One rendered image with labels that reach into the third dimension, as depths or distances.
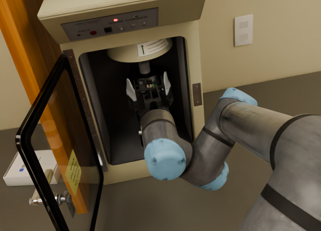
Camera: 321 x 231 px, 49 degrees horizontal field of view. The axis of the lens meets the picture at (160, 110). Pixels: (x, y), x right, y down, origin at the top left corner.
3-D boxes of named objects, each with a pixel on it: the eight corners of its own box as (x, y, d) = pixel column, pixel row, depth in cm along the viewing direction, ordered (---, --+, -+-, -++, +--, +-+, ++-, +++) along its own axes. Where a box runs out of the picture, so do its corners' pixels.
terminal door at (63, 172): (103, 177, 101) (65, 50, 78) (82, 280, 76) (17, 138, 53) (101, 177, 101) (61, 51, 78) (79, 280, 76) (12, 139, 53)
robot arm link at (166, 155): (173, 190, 70) (138, 174, 66) (164, 153, 79) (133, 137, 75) (198, 164, 67) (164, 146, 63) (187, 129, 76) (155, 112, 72)
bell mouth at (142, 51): (106, 39, 100) (101, 21, 97) (166, 28, 101) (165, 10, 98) (107, 68, 85) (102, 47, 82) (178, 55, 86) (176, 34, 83)
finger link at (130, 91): (125, 69, 94) (142, 82, 87) (129, 88, 97) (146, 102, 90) (115, 73, 92) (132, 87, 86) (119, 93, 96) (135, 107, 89)
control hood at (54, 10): (57, 40, 79) (43, -4, 73) (198, 16, 80) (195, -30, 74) (51, 63, 69) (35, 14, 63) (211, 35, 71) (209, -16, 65)
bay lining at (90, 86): (106, 116, 121) (80, 18, 101) (179, 103, 123) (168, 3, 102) (108, 165, 101) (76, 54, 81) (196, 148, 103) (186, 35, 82)
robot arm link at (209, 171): (245, 155, 74) (207, 133, 69) (217, 200, 74) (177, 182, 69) (226, 142, 81) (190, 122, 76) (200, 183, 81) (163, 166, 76)
